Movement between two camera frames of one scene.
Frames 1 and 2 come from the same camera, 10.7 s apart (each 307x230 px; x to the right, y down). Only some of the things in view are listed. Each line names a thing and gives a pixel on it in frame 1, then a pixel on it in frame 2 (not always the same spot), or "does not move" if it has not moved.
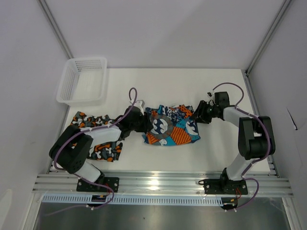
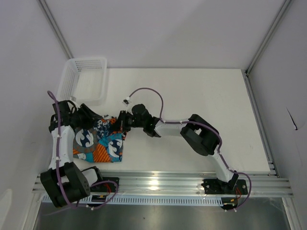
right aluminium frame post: [255, 57] does not move
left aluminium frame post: [54, 26] does not move
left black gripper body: [146, 123] → [88, 116]
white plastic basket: [83, 82] does not move
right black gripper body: [201, 111] → [121, 120]
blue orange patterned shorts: [171, 126] → [101, 142]
